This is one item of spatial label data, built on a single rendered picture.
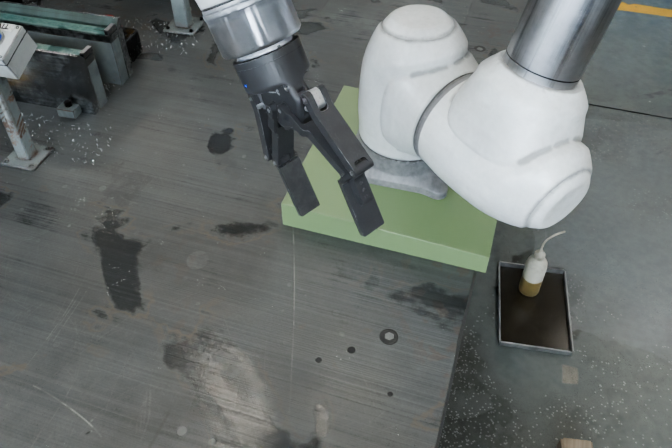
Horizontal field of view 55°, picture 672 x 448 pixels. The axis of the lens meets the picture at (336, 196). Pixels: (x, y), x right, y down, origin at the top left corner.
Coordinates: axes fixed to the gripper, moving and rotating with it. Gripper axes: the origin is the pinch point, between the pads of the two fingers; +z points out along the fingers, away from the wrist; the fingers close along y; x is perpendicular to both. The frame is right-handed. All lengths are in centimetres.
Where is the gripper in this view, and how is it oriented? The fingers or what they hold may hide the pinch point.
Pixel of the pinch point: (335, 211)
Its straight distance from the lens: 75.0
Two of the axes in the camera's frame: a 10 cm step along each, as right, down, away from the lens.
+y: -5.4, -1.3, 8.3
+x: -7.6, 5.0, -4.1
